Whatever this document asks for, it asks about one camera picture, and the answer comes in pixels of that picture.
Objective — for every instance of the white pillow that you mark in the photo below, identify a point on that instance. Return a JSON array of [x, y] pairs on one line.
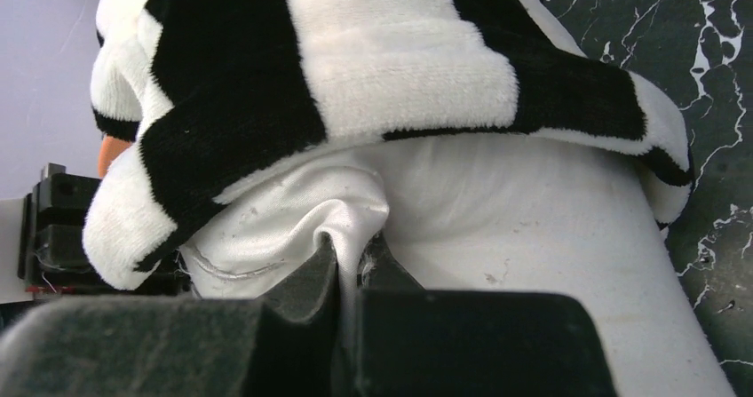
[[479, 212]]

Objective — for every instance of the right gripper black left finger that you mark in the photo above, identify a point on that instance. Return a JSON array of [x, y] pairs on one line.
[[279, 344]]

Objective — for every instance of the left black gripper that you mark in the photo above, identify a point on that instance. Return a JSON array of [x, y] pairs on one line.
[[51, 258]]

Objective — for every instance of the white orange cylinder roll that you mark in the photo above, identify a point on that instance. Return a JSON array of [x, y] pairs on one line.
[[110, 149]]

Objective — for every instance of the black white striped pillowcase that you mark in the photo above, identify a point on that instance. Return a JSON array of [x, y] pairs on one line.
[[216, 97]]

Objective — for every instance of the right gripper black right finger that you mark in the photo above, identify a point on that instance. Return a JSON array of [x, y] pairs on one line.
[[411, 341]]

